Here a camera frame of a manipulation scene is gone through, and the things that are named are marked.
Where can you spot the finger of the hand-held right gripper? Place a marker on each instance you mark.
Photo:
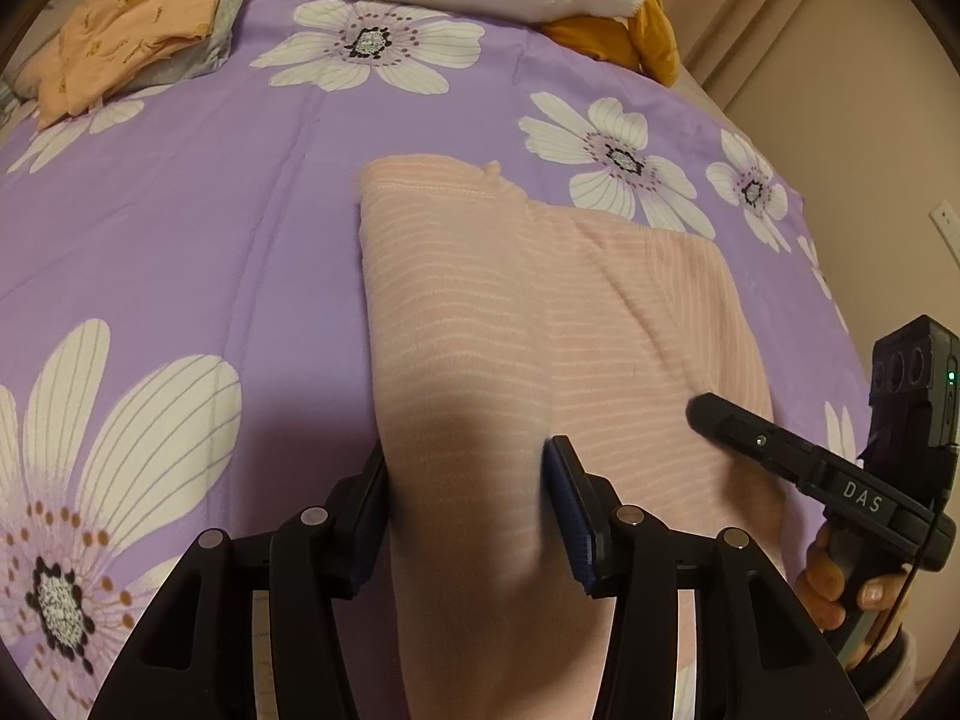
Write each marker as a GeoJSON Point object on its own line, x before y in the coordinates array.
{"type": "Point", "coordinates": [750, 439]}

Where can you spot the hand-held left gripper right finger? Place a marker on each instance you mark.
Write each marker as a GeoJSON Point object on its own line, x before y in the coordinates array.
{"type": "Point", "coordinates": [568, 514]}

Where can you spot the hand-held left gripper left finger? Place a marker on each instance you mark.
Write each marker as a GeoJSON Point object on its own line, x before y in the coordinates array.
{"type": "Point", "coordinates": [367, 540]}

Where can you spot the pink striped garment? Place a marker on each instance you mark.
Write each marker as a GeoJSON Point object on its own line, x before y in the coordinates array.
{"type": "Point", "coordinates": [487, 315]}

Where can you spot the person's right forearm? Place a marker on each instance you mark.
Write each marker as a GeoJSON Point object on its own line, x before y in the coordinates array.
{"type": "Point", "coordinates": [896, 679]}

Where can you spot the person's right hand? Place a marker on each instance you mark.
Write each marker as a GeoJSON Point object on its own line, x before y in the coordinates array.
{"type": "Point", "coordinates": [821, 585]}

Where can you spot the purple floral blanket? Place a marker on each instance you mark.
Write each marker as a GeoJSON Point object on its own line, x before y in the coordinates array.
{"type": "Point", "coordinates": [187, 240]}

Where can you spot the pink curtain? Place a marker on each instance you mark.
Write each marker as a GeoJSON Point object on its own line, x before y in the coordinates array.
{"type": "Point", "coordinates": [750, 0]}

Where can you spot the grey folded cloth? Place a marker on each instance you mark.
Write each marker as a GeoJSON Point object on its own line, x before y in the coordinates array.
{"type": "Point", "coordinates": [225, 26]}

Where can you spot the peach printed folded cloth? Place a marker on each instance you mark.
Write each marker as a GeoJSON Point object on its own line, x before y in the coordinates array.
{"type": "Point", "coordinates": [127, 22]}

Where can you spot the white wall socket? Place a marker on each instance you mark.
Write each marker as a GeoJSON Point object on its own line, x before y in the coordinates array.
{"type": "Point", "coordinates": [946, 225]}

